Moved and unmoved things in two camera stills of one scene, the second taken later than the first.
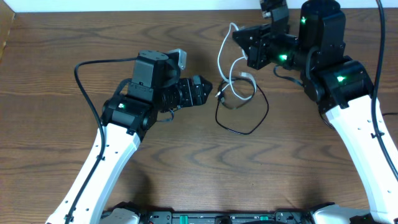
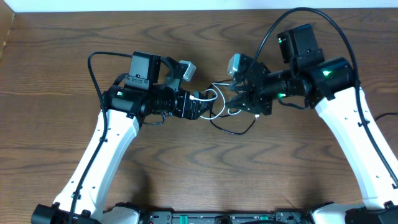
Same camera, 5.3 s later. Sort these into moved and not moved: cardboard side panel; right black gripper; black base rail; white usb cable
Moved: right black gripper; white usb cable
Not moved: black base rail; cardboard side panel
